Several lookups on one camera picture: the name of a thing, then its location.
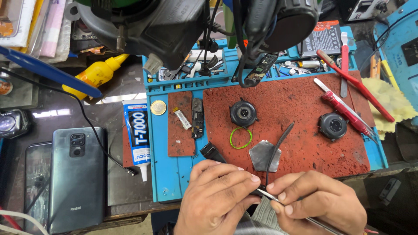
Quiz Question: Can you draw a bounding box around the black watch strap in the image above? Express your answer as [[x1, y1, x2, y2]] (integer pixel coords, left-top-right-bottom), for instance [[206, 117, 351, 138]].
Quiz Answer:
[[199, 142, 266, 198]]

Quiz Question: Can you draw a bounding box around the black square smartwatch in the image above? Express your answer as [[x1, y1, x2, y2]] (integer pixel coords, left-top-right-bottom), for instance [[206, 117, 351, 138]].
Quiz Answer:
[[0, 108, 32, 140]]

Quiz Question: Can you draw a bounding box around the short red handled screwdriver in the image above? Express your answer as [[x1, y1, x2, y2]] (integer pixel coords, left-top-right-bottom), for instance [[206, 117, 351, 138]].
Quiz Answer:
[[321, 90, 372, 136]]

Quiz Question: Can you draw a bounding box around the white power supply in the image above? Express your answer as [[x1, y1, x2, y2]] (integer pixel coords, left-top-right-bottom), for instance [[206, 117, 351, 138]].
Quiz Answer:
[[346, 0, 393, 22]]

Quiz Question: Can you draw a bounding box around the blue repair mat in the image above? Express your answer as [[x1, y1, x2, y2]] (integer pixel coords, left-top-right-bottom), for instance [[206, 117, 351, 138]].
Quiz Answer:
[[142, 25, 389, 203]]

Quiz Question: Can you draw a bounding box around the silver pentagon metal plate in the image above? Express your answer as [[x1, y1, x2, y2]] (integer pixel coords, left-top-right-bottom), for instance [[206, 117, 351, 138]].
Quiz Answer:
[[248, 140, 282, 173]]

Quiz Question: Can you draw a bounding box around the black round watch body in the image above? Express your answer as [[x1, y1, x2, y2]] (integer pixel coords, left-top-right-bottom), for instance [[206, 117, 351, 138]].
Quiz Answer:
[[317, 112, 349, 142], [228, 97, 259, 129]]

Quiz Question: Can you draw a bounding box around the heap of plastic packets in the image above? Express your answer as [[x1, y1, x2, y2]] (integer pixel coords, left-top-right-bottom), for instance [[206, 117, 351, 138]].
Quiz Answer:
[[0, 0, 73, 65]]

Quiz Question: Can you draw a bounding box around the blue work station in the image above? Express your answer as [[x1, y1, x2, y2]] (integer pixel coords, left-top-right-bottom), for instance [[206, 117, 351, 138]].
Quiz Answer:
[[373, 8, 418, 126]]

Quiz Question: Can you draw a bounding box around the black cable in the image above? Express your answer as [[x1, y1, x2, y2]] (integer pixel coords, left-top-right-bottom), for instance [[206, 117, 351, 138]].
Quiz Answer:
[[0, 67, 138, 177]]

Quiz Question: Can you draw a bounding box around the large red felt mat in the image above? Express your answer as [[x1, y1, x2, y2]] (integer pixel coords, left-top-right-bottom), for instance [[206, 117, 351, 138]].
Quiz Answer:
[[202, 70, 376, 179]]

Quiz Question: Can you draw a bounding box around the small red felt mat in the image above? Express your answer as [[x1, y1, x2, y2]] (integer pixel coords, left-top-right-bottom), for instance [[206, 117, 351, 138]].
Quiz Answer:
[[167, 90, 196, 157]]

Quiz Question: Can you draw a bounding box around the small silver battery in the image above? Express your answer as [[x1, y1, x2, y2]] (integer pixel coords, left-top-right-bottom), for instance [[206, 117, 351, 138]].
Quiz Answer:
[[173, 107, 192, 130]]

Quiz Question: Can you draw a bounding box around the blue white glue tube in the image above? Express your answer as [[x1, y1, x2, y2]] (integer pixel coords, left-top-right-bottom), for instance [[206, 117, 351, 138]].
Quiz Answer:
[[122, 99, 152, 183]]

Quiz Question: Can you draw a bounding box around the small dark circuit board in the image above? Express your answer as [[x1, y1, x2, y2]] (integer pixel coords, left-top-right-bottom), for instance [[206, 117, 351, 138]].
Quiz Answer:
[[191, 97, 205, 140]]

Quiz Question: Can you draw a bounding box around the red white handled tool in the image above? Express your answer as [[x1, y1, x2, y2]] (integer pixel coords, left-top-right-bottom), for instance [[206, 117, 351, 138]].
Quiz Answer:
[[339, 32, 349, 99]]

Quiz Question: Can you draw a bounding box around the yellow cloth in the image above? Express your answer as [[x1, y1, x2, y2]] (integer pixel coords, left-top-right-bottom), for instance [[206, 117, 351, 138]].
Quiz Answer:
[[361, 77, 418, 133]]

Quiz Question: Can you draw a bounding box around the red cable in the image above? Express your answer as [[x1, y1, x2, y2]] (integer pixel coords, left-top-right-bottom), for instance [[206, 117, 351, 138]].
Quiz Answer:
[[0, 205, 23, 232]]

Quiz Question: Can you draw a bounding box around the person's grey clothing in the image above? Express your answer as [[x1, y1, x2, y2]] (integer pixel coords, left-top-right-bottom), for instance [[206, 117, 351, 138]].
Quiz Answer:
[[229, 195, 296, 235]]

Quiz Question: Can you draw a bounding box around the blue flat bar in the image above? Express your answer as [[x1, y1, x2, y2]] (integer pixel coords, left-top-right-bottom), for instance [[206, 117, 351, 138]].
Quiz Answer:
[[0, 45, 103, 99]]

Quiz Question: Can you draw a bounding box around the yellow glue bottle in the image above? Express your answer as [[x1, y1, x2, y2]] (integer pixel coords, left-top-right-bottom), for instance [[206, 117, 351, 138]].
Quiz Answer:
[[62, 54, 130, 101]]

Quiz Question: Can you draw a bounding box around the long narrow circuit board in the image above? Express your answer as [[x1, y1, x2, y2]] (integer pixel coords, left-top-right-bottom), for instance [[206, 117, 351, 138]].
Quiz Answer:
[[243, 53, 279, 87]]

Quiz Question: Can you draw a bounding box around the long red handled screwdriver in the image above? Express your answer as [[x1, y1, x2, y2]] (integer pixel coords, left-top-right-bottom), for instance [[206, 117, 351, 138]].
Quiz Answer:
[[316, 49, 396, 123]]

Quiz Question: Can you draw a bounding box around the thin black curved strap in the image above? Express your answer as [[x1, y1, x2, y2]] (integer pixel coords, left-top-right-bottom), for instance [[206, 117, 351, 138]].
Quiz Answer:
[[265, 122, 295, 187]]

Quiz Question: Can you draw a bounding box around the green rubber ring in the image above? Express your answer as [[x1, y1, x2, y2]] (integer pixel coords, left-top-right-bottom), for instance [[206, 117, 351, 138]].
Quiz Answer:
[[229, 126, 253, 150]]

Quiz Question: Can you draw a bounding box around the person's left hand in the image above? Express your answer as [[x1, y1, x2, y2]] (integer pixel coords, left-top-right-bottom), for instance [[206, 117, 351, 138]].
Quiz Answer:
[[174, 159, 262, 235]]

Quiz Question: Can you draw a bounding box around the gold coin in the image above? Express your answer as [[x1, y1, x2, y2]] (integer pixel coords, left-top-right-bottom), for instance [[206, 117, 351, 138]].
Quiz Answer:
[[150, 99, 167, 116]]

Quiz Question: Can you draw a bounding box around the white cable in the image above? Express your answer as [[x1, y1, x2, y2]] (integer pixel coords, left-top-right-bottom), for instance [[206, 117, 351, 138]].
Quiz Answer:
[[0, 209, 50, 235]]

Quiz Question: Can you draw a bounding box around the heap of small parts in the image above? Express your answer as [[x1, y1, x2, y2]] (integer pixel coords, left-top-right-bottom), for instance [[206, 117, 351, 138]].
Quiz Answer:
[[146, 48, 331, 83]]

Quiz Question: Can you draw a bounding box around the grey smartphone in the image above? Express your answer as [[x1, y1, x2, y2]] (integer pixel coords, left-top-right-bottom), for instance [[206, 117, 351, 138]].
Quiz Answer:
[[47, 126, 107, 234]]

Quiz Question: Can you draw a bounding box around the black microscope head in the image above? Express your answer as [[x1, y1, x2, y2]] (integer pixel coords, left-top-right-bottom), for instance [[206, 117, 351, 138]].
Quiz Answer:
[[65, 0, 320, 89]]

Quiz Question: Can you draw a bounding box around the person's right hand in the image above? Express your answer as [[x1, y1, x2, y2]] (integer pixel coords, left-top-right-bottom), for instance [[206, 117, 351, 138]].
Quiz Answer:
[[266, 170, 368, 235]]

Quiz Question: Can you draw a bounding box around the black phone battery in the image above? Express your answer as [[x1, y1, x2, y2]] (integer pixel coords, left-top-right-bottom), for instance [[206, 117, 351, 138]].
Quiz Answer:
[[300, 20, 342, 59]]

